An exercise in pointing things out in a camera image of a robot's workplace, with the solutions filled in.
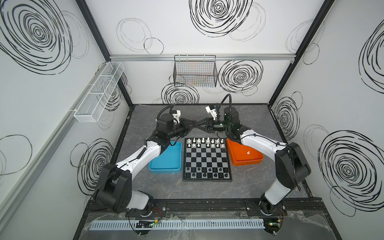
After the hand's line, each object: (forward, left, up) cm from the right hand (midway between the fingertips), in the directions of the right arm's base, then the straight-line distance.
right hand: (196, 127), depth 75 cm
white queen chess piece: (+6, -7, -22) cm, 24 cm away
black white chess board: (-6, -6, -24) cm, 26 cm away
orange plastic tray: (-3, -27, -24) cm, 37 cm away
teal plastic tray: (-8, +16, -24) cm, 30 cm away
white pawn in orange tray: (-1, -32, -24) cm, 40 cm away
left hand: (+3, -1, 0) cm, 3 cm away
